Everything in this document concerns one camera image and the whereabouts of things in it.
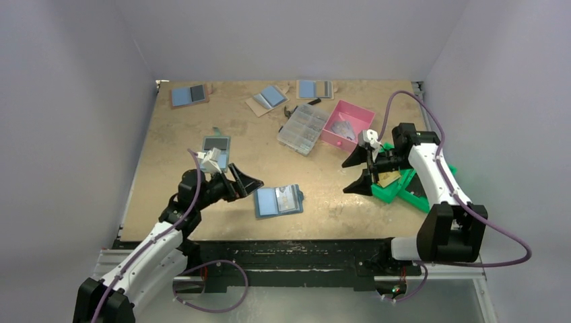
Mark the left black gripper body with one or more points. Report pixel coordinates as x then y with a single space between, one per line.
219 188

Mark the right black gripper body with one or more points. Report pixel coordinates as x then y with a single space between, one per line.
371 164

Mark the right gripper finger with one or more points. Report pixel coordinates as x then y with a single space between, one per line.
362 186
358 156

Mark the blue card holder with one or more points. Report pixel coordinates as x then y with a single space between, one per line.
266 205

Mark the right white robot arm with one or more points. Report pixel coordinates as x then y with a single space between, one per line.
450 232

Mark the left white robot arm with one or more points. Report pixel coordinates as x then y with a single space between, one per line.
165 253

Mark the gold credit card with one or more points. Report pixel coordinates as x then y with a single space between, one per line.
387 178

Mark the cards in pink bin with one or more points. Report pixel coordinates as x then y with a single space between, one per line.
344 129

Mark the beige open card holder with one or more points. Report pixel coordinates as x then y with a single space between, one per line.
310 89

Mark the tan open card holder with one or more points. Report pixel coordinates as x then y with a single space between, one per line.
270 98

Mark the brown open card holder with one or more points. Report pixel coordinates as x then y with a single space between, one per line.
181 97

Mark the green plastic tray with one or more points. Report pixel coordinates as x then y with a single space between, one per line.
389 193

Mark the pink plastic bin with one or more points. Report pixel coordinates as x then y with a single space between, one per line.
360 119

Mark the clear plastic organizer box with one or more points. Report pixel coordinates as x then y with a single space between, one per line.
303 128

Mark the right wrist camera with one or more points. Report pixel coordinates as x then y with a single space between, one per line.
368 139

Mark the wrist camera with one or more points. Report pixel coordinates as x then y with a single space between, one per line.
208 161
368 139

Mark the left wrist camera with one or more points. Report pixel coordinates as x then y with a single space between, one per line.
208 161

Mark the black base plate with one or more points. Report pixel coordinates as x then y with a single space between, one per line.
360 264

